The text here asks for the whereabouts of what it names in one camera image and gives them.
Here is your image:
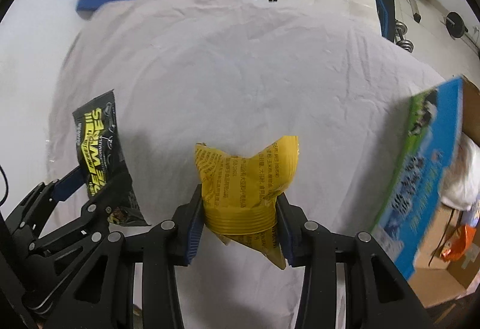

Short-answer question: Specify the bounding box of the yellow snack packet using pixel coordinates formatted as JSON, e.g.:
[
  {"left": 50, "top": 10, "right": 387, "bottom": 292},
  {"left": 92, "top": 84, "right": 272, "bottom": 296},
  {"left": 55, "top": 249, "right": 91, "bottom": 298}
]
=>
[{"left": 194, "top": 135, "right": 299, "bottom": 270}]

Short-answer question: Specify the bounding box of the black yellow wipes packet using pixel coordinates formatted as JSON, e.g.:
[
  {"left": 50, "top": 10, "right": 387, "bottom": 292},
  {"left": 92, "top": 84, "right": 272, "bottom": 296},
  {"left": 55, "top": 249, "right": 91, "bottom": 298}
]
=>
[{"left": 72, "top": 91, "right": 147, "bottom": 227}]

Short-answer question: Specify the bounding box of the orange snack bag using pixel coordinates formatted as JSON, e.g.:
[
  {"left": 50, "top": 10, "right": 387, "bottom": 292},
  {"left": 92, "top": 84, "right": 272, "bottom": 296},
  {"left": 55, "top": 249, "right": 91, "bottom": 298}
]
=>
[{"left": 440, "top": 224, "right": 477, "bottom": 262}]

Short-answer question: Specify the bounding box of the white soft bag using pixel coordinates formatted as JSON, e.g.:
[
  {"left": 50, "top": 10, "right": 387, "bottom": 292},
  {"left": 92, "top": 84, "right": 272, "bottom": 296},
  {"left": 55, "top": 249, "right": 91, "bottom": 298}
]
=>
[{"left": 440, "top": 133, "right": 479, "bottom": 211}]

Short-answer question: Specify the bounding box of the open cardboard box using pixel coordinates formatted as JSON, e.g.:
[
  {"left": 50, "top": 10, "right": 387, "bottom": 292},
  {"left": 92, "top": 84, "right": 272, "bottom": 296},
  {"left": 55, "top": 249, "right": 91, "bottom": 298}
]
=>
[{"left": 371, "top": 77, "right": 479, "bottom": 308}]

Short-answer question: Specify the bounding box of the grey bed sheet cloth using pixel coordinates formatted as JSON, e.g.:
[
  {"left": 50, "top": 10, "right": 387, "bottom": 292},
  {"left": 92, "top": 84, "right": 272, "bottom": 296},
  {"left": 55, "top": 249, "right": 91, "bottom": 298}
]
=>
[{"left": 48, "top": 0, "right": 448, "bottom": 329}]

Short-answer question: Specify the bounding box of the chrome dumbbell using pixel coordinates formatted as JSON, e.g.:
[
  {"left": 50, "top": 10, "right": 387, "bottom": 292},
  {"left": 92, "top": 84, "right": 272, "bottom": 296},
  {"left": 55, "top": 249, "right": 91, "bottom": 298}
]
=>
[{"left": 394, "top": 20, "right": 414, "bottom": 53}]

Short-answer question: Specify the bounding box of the black blue weight bench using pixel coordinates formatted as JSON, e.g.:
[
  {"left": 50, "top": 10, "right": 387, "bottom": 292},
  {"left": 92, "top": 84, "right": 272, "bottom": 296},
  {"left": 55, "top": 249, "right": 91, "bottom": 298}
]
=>
[{"left": 376, "top": 0, "right": 396, "bottom": 42}]

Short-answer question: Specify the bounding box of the floor barbell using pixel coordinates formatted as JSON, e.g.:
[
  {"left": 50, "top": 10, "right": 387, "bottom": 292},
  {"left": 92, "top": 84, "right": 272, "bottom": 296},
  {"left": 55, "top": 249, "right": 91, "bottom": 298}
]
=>
[{"left": 444, "top": 12, "right": 479, "bottom": 52}]

